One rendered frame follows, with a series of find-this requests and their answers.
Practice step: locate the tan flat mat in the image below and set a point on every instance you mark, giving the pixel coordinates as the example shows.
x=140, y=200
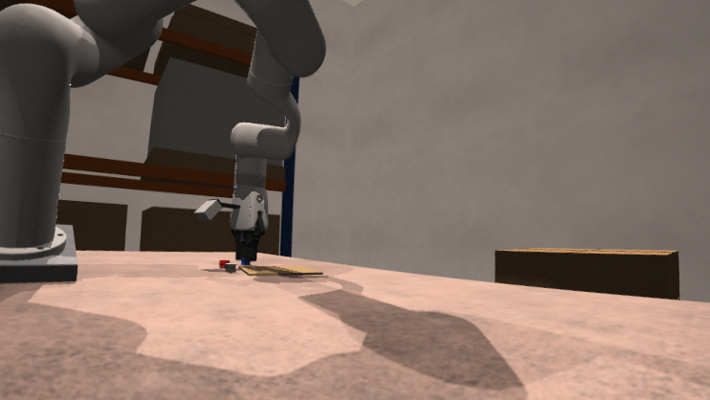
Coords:
x=278, y=270

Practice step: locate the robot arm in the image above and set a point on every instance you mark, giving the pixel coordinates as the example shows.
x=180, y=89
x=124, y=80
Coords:
x=43, y=54

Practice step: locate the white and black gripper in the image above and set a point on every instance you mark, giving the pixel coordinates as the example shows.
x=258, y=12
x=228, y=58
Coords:
x=253, y=201

